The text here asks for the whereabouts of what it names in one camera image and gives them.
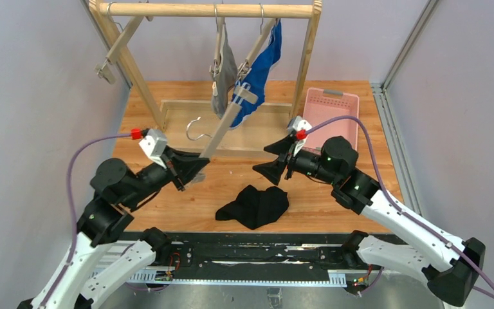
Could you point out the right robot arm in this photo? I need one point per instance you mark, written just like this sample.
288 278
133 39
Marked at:
445 263

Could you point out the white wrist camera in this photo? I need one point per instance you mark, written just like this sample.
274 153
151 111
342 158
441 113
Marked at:
153 144
295 126

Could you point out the aluminium frame rail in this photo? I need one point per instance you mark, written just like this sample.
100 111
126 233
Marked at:
404 102

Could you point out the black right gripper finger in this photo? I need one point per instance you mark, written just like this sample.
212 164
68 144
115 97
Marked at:
282 146
272 171

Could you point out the blue underwear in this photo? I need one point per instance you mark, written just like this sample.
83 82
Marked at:
258 76

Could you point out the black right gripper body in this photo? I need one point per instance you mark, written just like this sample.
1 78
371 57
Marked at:
289 158

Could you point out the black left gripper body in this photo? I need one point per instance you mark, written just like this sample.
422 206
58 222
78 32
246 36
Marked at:
173 168

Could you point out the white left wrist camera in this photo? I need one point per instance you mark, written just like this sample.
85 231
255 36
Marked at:
153 144

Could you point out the wooden hanger with grey underwear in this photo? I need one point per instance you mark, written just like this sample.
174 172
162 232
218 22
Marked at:
215 67

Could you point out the grey underwear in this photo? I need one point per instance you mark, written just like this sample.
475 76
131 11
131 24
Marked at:
226 79

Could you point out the empty wooden clip hanger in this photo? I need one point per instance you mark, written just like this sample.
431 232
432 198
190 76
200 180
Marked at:
117 38

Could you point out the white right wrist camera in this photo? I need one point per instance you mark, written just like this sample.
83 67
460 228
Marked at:
295 126

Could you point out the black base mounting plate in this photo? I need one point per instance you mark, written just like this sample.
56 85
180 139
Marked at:
229 256

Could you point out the wooden clip hanger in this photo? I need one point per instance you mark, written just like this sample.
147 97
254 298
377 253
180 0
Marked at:
117 38
241 93

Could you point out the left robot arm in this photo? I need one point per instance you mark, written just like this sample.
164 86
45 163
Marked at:
118 193

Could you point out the black underwear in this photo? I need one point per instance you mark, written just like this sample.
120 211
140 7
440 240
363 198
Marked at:
255 208

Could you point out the wooden hanger with blue underwear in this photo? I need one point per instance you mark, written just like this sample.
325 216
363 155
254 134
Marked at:
264 33

